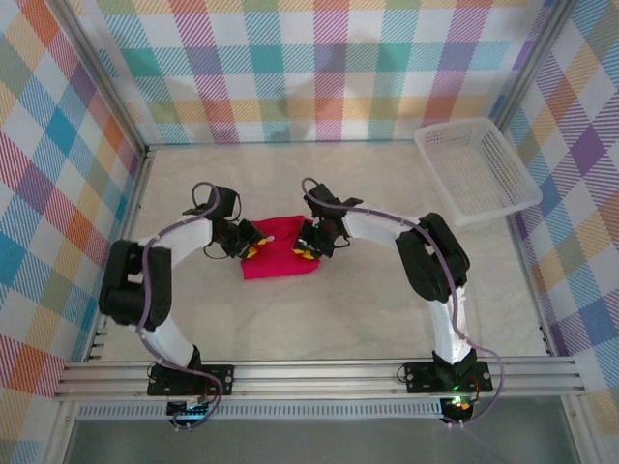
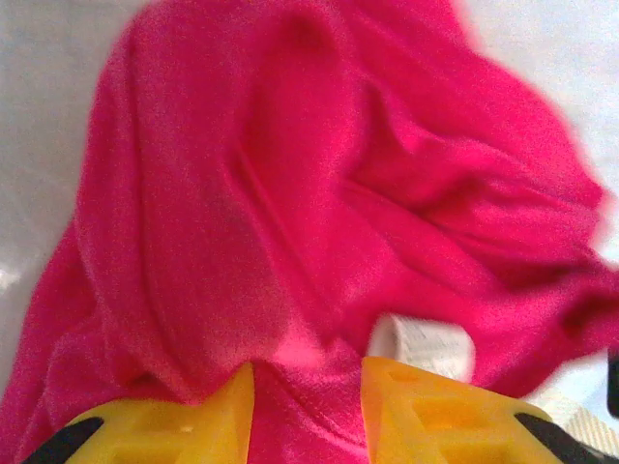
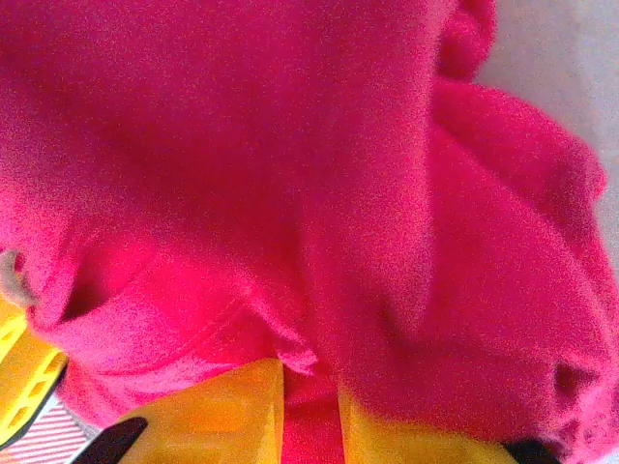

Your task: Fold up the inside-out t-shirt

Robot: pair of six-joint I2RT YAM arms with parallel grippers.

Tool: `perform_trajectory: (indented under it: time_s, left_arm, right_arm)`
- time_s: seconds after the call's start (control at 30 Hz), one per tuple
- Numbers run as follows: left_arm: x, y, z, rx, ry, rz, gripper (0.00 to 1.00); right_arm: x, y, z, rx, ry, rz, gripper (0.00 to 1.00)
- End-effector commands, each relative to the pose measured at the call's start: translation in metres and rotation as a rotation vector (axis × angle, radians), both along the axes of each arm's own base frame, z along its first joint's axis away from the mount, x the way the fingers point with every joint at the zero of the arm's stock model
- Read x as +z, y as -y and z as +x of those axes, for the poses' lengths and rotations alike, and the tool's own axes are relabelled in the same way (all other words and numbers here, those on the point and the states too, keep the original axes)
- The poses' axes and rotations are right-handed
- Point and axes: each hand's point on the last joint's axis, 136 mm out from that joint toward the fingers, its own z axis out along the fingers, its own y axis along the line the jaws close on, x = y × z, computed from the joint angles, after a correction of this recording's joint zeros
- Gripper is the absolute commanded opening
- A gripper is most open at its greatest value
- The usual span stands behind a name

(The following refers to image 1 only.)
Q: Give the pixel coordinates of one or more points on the aluminium frame post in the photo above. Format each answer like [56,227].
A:
[102,72]
[535,63]

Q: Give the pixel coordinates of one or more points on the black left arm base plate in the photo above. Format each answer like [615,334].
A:
[220,379]

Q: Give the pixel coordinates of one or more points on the left controller circuit board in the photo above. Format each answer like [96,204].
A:
[188,411]

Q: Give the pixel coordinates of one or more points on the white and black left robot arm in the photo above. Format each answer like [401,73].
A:
[169,343]

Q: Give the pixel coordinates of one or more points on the white plastic mesh basket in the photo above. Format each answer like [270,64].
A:
[476,169]

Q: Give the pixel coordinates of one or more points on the right controller circuit board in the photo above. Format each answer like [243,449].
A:
[457,406]

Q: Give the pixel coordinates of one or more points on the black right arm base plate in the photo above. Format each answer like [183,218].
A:
[421,377]

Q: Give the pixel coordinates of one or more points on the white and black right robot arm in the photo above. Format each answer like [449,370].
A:
[454,338]

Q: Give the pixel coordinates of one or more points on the controller circuit board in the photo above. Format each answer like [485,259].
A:
[188,411]
[457,406]

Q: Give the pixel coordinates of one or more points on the red t-shirt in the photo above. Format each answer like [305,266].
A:
[280,261]

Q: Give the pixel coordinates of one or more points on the aluminium mounting rail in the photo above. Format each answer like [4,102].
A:
[314,374]

